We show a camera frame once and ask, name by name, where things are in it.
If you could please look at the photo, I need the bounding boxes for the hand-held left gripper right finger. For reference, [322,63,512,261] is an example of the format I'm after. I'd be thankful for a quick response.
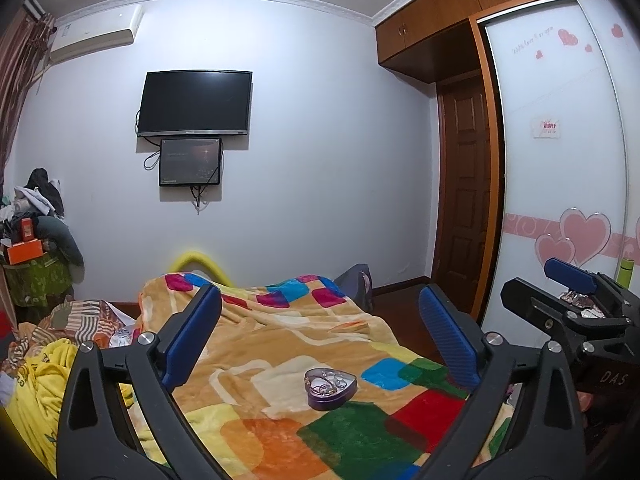
[415,284,587,480]

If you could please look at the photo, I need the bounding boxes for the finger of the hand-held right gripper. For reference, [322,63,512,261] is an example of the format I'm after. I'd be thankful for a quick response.
[501,277,627,357]
[545,257,632,307]

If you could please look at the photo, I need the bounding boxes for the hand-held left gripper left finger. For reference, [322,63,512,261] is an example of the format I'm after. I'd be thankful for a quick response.
[56,282,236,480]

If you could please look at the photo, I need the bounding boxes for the group of small rings and earrings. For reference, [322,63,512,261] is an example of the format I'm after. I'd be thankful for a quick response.
[315,371,352,393]

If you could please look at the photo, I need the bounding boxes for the purple heart-shaped jewelry box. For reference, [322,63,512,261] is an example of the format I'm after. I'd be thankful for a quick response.
[304,367,359,411]

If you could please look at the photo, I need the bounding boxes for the white patterned cloth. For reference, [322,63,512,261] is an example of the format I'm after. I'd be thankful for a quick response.
[107,326,136,349]

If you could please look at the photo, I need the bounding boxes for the yellow foam hoop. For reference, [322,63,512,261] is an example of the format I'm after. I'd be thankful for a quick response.
[169,250,234,287]

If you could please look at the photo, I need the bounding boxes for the white heart-patterned sliding door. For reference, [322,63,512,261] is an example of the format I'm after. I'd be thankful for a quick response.
[580,0,640,286]
[486,0,629,333]

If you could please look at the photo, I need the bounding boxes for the colourful checked blanket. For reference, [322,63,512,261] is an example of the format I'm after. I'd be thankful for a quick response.
[127,272,516,480]

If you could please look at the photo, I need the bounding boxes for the striped brown blanket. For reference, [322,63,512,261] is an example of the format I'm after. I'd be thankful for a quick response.
[10,297,142,357]

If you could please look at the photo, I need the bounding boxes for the grey bag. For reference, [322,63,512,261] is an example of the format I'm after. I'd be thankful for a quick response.
[332,263,375,312]

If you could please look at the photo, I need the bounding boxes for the dark wooden door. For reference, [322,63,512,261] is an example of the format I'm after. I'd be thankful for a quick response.
[434,77,494,292]

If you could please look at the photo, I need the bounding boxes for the white and pink card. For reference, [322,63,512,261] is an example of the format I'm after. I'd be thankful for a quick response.
[531,119,562,140]

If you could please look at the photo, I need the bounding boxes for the green patterned bag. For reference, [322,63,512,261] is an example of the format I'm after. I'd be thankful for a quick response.
[2,255,76,306]

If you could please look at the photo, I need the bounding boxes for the yellow printed blanket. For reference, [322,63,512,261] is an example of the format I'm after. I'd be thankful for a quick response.
[4,337,151,476]

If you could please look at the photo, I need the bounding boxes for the orange box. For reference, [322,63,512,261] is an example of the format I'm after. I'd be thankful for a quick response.
[6,240,45,265]

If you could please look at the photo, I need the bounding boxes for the pile of dark clothes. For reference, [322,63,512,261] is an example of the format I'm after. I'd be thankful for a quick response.
[15,167,66,219]

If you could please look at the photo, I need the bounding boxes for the wooden overhead cabinet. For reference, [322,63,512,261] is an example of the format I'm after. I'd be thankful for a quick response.
[375,0,601,82]

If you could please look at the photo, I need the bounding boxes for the white air conditioner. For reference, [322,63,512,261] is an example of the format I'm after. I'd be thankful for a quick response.
[48,4,145,64]

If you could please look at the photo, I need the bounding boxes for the orange wooden wardrobe frame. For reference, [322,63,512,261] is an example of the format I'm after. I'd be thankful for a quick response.
[469,17,507,327]

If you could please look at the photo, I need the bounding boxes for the black hanging cable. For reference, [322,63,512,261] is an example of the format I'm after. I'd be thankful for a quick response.
[190,185,222,212]

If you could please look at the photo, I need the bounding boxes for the small black wall monitor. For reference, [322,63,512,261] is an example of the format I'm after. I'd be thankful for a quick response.
[158,137,224,188]

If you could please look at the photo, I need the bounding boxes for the black wall television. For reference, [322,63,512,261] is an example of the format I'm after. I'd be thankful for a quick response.
[137,71,253,139]

